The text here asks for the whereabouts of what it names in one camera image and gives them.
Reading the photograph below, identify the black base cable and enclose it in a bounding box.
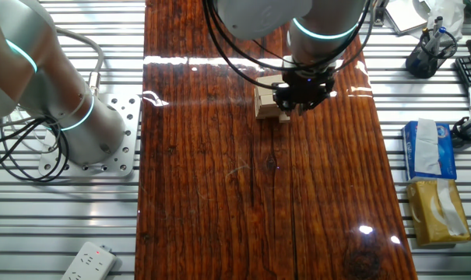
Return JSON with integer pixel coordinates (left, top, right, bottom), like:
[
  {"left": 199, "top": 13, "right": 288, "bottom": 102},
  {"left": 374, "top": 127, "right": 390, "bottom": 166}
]
[
  {"left": 0, "top": 115, "right": 61, "bottom": 172},
  {"left": 0, "top": 116, "right": 71, "bottom": 183}
]

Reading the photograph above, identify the white notepad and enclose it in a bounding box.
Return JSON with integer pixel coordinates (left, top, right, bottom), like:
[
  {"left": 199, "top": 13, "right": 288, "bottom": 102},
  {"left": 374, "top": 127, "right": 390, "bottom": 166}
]
[{"left": 383, "top": 0, "right": 430, "bottom": 35}]

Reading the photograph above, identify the brown wooden board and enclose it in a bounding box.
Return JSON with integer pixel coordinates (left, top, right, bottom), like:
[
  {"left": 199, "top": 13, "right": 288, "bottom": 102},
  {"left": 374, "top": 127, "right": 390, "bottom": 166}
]
[{"left": 135, "top": 0, "right": 419, "bottom": 280}]

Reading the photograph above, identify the gold tissue pack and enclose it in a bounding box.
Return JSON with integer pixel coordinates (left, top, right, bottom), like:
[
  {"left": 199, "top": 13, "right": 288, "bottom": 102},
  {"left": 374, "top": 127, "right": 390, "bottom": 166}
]
[{"left": 406, "top": 178, "right": 471, "bottom": 248}]

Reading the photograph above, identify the blue tissue pack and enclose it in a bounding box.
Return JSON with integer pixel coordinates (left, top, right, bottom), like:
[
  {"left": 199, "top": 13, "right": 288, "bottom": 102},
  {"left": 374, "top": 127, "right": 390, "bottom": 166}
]
[{"left": 400, "top": 118, "right": 459, "bottom": 184}]

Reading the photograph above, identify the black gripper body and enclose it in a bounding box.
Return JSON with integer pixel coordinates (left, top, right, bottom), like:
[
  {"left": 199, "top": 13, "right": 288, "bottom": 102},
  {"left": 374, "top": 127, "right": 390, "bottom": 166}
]
[{"left": 283, "top": 68, "right": 336, "bottom": 93}]

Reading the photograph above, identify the thick grey base cable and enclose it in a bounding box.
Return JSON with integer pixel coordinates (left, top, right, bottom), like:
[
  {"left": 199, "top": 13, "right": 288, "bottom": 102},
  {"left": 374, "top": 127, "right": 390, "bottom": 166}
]
[{"left": 52, "top": 26, "right": 106, "bottom": 98}]

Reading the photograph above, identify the white plastic bag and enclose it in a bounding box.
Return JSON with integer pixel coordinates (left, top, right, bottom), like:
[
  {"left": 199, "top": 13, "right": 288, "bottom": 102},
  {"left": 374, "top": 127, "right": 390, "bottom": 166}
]
[{"left": 412, "top": 0, "right": 466, "bottom": 42}]

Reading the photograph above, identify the long gripper cable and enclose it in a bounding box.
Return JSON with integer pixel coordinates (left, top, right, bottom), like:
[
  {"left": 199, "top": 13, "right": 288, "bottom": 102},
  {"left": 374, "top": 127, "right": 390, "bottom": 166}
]
[
  {"left": 202, "top": 0, "right": 279, "bottom": 91},
  {"left": 209, "top": 0, "right": 374, "bottom": 73}
]

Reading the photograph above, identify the marker with blue cap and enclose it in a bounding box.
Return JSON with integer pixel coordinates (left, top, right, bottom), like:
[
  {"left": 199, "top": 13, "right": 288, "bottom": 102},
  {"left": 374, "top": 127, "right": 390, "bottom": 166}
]
[{"left": 428, "top": 26, "right": 448, "bottom": 55}]

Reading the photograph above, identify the black mesh pen holder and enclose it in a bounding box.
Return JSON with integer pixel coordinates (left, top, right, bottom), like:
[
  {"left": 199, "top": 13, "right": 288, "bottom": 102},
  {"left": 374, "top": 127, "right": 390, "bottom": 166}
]
[{"left": 405, "top": 30, "right": 459, "bottom": 80}]

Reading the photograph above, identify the black cable clump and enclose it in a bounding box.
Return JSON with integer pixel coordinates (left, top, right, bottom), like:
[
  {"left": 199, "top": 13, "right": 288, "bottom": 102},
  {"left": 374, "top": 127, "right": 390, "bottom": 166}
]
[{"left": 450, "top": 116, "right": 471, "bottom": 149}]

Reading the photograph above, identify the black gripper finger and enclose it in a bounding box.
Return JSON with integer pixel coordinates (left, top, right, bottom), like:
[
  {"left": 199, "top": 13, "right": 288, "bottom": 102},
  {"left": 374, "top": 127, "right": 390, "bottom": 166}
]
[
  {"left": 272, "top": 86, "right": 299, "bottom": 113},
  {"left": 298, "top": 82, "right": 336, "bottom": 116}
]

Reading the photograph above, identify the silver robot mounting plate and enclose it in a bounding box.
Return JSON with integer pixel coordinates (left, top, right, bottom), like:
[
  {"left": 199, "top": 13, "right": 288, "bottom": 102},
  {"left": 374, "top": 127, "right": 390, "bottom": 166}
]
[{"left": 37, "top": 93, "right": 142, "bottom": 180}]

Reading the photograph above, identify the white power strip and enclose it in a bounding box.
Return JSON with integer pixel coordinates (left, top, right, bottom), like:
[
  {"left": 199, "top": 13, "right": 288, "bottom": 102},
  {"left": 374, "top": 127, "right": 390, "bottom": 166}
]
[{"left": 59, "top": 241, "right": 118, "bottom": 280}]

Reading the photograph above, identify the small metal bracket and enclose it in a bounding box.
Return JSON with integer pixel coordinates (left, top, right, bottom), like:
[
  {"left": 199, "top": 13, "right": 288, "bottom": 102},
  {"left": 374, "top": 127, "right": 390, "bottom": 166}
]
[{"left": 371, "top": 0, "right": 390, "bottom": 27}]

